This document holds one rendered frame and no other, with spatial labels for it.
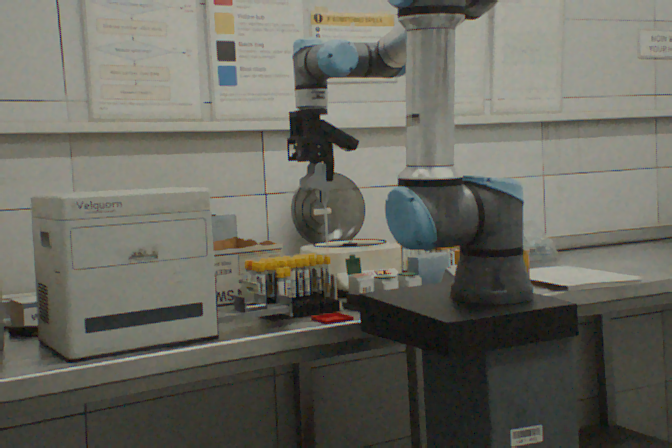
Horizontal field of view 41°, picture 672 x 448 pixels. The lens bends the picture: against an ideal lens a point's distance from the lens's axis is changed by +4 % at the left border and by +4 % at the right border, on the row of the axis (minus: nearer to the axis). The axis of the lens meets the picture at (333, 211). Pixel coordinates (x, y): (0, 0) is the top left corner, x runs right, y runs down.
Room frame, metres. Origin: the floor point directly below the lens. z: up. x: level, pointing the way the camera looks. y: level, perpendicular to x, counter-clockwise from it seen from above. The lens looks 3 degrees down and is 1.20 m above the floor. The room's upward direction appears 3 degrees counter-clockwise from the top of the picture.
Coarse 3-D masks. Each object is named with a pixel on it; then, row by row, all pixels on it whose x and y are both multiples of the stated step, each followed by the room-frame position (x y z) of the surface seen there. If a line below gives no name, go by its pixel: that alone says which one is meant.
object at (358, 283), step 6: (348, 276) 1.96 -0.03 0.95; (354, 276) 1.94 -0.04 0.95; (360, 276) 1.94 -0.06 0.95; (366, 276) 1.95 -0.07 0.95; (354, 282) 1.94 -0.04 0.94; (360, 282) 1.93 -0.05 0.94; (366, 282) 1.94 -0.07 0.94; (372, 282) 1.95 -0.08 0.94; (354, 288) 1.94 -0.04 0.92; (360, 288) 1.93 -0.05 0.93; (366, 288) 1.94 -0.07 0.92; (372, 288) 1.94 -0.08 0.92
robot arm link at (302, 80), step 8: (296, 40) 1.94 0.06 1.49; (304, 40) 1.92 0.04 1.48; (312, 40) 1.92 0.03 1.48; (320, 40) 1.93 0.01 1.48; (296, 48) 1.93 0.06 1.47; (304, 48) 1.92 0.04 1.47; (296, 56) 1.93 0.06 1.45; (304, 56) 1.90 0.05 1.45; (296, 64) 1.93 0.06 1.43; (296, 72) 1.94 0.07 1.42; (304, 72) 1.91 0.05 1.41; (296, 80) 1.94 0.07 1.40; (304, 80) 1.92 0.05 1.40; (312, 80) 1.92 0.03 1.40; (320, 80) 1.93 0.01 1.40; (296, 88) 1.94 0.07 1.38; (304, 88) 1.92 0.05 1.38; (312, 88) 2.00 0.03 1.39; (320, 88) 1.99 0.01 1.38
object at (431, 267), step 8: (416, 256) 2.08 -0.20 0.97; (424, 256) 2.08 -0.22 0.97; (432, 256) 2.08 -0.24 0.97; (440, 256) 2.10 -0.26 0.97; (448, 256) 2.11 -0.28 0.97; (408, 264) 2.09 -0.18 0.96; (416, 264) 2.06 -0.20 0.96; (424, 264) 2.07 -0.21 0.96; (432, 264) 2.08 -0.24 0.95; (440, 264) 2.10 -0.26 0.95; (448, 264) 2.11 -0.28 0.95; (416, 272) 2.07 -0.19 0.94; (424, 272) 2.07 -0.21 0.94; (432, 272) 2.08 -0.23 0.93; (440, 272) 2.10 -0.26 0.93; (424, 280) 2.07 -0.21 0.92; (432, 280) 2.08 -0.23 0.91; (440, 280) 2.10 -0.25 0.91
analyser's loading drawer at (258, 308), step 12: (240, 300) 1.76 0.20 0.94; (264, 300) 1.77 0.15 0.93; (276, 300) 1.84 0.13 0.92; (288, 300) 1.79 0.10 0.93; (228, 312) 1.76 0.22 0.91; (240, 312) 1.75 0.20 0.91; (252, 312) 1.75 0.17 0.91; (264, 312) 1.76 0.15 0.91; (276, 312) 1.78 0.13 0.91; (288, 312) 1.79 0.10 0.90
